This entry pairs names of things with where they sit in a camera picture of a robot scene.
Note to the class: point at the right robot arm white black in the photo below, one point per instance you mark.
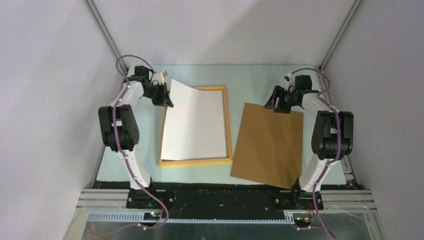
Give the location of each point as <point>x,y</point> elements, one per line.
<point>333,132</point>

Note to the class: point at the aluminium corner post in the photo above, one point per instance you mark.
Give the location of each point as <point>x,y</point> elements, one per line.
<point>102,27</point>
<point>341,32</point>

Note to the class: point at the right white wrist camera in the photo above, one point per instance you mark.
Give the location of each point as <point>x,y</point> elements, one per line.
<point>290,80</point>

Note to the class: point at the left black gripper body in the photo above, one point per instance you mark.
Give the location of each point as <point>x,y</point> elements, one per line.
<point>154,91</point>

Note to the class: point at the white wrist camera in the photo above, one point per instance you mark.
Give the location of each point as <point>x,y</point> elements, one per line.
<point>290,80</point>
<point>158,78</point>

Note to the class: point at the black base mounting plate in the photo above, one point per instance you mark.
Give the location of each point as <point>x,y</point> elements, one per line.
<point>207,201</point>

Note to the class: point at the right aluminium corner post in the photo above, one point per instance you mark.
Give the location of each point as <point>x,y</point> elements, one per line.
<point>341,32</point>

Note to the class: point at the brown cardboard backing board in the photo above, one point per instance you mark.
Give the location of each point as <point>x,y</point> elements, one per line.
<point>269,147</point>

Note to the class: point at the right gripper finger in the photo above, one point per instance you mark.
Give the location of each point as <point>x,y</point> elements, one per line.
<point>272,102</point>
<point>282,107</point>

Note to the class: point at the left aluminium corner post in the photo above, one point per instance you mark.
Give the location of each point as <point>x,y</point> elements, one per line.
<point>102,27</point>

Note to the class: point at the aluminium extrusion rail front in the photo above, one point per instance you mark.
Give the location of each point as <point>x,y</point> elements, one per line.
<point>336,202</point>

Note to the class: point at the orange flower photo print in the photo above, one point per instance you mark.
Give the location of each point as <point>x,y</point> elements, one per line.
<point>194,128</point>

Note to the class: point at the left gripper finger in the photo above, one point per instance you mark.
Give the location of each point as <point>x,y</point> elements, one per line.
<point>157,101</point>
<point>165,97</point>

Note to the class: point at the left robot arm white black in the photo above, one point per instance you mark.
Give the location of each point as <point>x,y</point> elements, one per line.
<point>118,125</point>

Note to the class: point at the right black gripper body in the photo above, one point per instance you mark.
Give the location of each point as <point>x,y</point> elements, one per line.
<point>286,96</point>

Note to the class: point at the yellow wooden picture frame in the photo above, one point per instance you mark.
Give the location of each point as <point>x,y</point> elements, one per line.
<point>228,140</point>

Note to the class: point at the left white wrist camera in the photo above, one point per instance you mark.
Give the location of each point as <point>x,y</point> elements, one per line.
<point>158,78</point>

